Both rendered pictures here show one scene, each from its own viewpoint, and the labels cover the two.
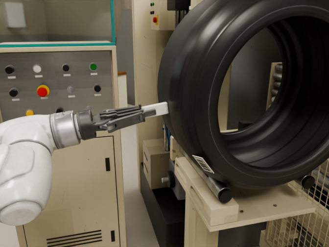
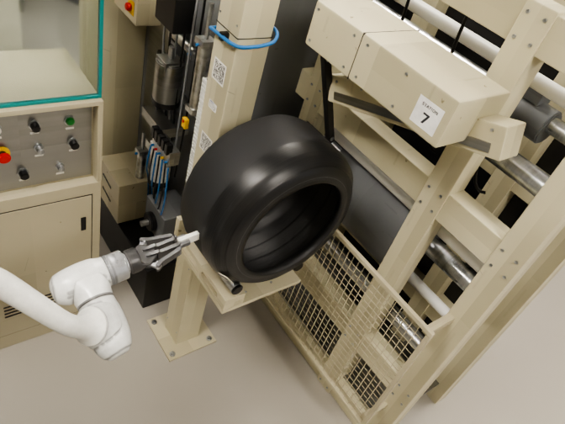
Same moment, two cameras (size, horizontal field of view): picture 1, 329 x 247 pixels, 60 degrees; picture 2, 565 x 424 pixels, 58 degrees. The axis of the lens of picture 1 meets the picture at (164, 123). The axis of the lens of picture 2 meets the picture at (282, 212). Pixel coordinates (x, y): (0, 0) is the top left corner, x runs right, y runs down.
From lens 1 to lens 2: 108 cm
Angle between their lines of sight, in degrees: 35
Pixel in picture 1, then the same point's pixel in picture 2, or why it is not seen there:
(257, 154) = (260, 235)
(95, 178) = (67, 239)
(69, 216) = (33, 281)
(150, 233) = not seen: hidden behind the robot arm
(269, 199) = not seen: hidden behind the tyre
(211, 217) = (224, 305)
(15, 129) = (85, 284)
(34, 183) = (127, 333)
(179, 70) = (217, 222)
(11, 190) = (117, 343)
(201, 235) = (194, 289)
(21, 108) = not seen: outside the picture
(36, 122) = (99, 273)
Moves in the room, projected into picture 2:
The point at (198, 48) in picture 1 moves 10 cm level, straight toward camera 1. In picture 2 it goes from (234, 213) to (241, 237)
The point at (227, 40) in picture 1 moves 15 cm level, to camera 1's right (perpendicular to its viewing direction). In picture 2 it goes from (257, 210) to (303, 207)
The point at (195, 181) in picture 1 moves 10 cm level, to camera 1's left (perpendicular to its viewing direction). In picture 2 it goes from (207, 269) to (180, 272)
